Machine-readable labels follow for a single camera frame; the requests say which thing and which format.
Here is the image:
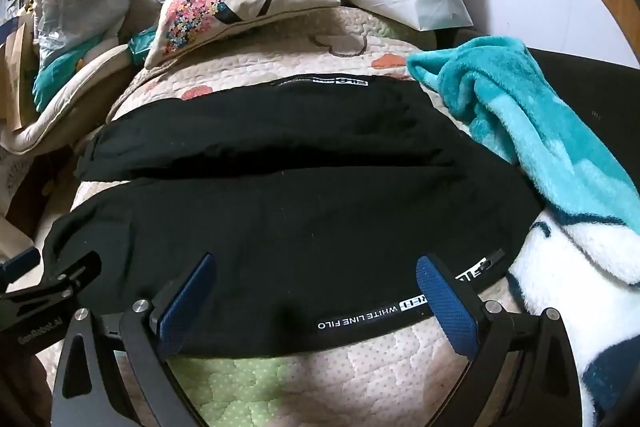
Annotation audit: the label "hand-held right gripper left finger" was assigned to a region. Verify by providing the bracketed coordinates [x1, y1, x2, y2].
[52, 252, 218, 427]

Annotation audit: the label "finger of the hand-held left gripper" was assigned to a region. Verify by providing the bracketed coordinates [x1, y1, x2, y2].
[30, 251, 103, 305]
[0, 247, 42, 282]

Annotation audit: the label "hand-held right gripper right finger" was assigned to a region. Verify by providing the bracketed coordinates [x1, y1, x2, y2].
[416, 254, 596, 427]

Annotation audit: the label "black pants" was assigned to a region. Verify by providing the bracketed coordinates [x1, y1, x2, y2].
[42, 72, 543, 358]

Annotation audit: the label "quilted patchwork blanket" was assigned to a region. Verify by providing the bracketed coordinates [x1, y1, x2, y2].
[30, 4, 591, 427]

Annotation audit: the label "beige padded mat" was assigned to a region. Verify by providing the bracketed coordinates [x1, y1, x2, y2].
[0, 42, 137, 155]

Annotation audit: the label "brown paper bag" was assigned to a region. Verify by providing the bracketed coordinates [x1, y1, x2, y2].
[0, 14, 37, 128]

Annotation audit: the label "teal fleece blanket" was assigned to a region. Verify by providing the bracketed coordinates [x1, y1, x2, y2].
[406, 36, 640, 427]

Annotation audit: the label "teal plastic package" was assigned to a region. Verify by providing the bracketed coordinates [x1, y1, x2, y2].
[127, 29, 162, 65]

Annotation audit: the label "clear plastic bag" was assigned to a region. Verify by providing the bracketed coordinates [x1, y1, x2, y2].
[32, 0, 130, 112]

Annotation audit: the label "floral print cushion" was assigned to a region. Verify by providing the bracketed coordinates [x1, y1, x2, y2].
[144, 0, 342, 70]

